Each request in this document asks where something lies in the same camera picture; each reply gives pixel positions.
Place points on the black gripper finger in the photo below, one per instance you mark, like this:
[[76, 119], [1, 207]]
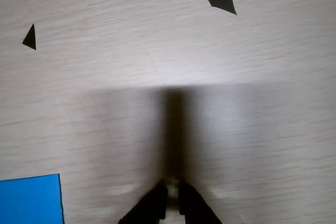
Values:
[[194, 208], [152, 205]]

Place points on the blue paper sheet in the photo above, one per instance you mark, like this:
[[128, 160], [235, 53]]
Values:
[[29, 200]]

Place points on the narrow black tape triangle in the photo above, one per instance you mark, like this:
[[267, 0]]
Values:
[[30, 40]]

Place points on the black tape pentagon mark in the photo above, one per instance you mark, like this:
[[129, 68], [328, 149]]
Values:
[[223, 2]]

